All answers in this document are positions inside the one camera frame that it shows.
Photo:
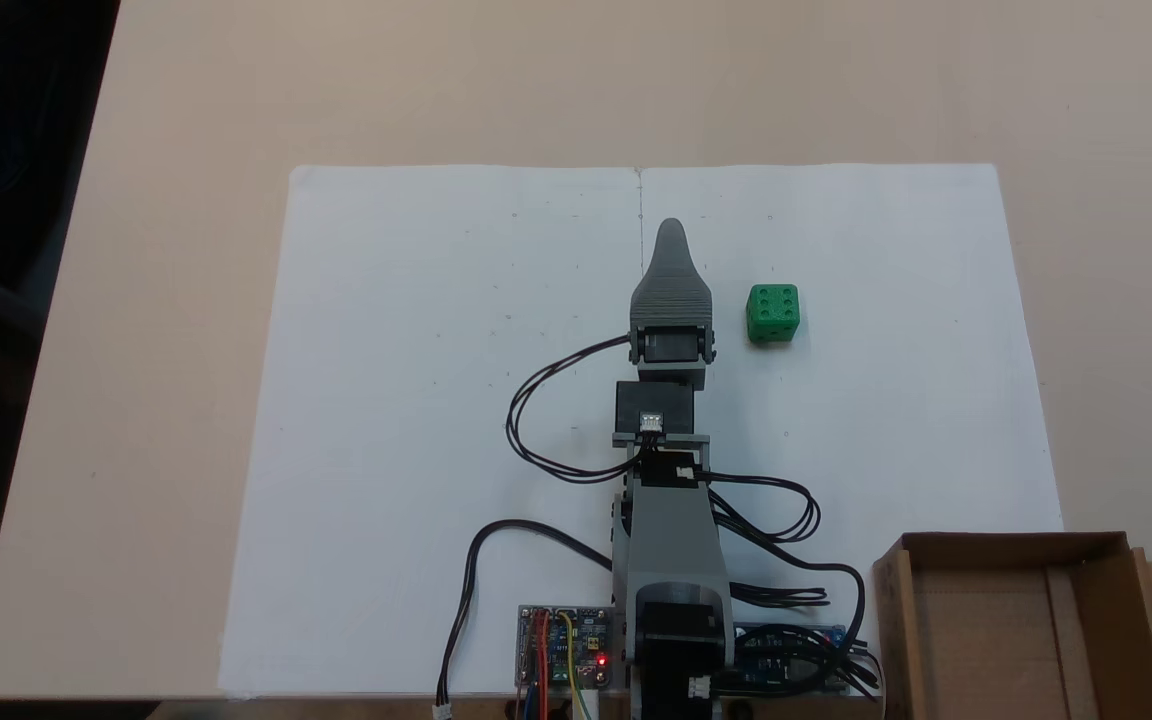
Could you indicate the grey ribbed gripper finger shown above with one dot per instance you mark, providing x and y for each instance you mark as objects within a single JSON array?
[{"x": 672, "y": 290}]

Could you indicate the green dice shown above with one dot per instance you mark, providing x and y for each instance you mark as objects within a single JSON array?
[{"x": 773, "y": 312}]

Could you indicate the white paper sheet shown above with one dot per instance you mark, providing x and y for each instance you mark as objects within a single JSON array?
[
  {"x": 386, "y": 400},
  {"x": 936, "y": 420}
]

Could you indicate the green circuit board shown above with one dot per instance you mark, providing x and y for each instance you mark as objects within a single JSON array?
[{"x": 591, "y": 630}]

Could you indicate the blue circuit board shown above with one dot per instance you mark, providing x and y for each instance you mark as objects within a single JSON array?
[{"x": 771, "y": 665}]

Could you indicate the brown cardboard box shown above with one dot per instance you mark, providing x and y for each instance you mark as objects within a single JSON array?
[{"x": 986, "y": 640}]

